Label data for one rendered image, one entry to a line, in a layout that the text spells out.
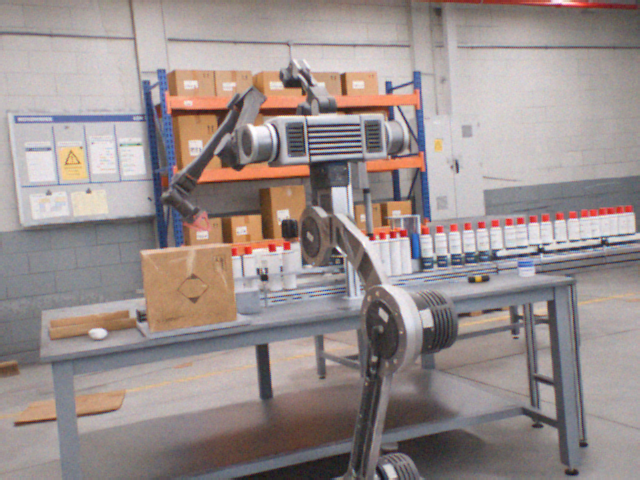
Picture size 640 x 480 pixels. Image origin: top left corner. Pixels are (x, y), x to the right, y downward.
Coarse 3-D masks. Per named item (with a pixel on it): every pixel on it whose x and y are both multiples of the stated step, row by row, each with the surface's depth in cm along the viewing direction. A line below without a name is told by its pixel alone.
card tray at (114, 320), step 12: (108, 312) 297; (120, 312) 299; (60, 324) 291; (72, 324) 293; (84, 324) 270; (96, 324) 271; (108, 324) 273; (120, 324) 274; (132, 324) 276; (60, 336) 267; (72, 336) 268
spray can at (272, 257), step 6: (270, 246) 307; (270, 252) 307; (276, 252) 307; (270, 258) 306; (276, 258) 306; (270, 264) 306; (276, 264) 306; (270, 270) 307; (276, 270) 306; (270, 282) 307; (276, 282) 307; (270, 288) 308; (276, 288) 307
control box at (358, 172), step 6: (360, 162) 307; (354, 168) 302; (360, 168) 305; (366, 168) 317; (354, 174) 303; (360, 174) 304; (366, 174) 316; (354, 180) 303; (360, 180) 303; (366, 180) 316; (354, 186) 303; (360, 186) 303; (366, 186) 315
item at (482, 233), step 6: (480, 222) 343; (480, 228) 344; (480, 234) 343; (486, 234) 343; (480, 240) 343; (486, 240) 343; (480, 246) 344; (486, 246) 343; (480, 252) 344; (486, 252) 343; (480, 258) 344; (486, 258) 343; (480, 264) 345
